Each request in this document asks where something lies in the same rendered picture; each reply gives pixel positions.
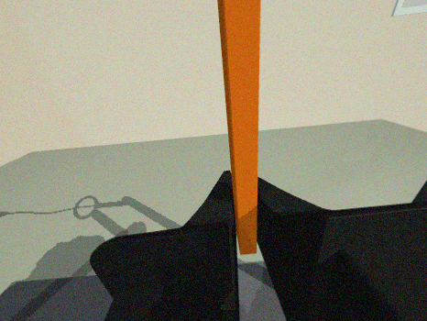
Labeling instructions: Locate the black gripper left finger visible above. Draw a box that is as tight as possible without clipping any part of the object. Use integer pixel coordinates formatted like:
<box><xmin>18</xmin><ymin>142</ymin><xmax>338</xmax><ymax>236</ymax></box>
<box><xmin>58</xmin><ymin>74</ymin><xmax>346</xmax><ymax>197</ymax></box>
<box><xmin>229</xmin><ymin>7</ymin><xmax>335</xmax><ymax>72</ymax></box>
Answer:
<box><xmin>90</xmin><ymin>171</ymin><xmax>240</xmax><ymax>321</ymax></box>

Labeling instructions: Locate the orange handle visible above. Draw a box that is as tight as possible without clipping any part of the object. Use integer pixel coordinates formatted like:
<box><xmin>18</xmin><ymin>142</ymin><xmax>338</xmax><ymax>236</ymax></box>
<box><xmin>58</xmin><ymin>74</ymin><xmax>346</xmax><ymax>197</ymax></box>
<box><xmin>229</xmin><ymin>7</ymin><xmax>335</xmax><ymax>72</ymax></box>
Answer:
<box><xmin>217</xmin><ymin>0</ymin><xmax>260</xmax><ymax>255</ymax></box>

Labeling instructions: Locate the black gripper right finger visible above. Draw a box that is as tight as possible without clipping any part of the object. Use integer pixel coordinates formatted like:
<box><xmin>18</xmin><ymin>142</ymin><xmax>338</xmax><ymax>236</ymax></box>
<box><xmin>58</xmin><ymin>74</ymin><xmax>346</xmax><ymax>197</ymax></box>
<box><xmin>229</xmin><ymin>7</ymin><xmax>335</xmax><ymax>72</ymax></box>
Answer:
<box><xmin>257</xmin><ymin>177</ymin><xmax>427</xmax><ymax>321</ymax></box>

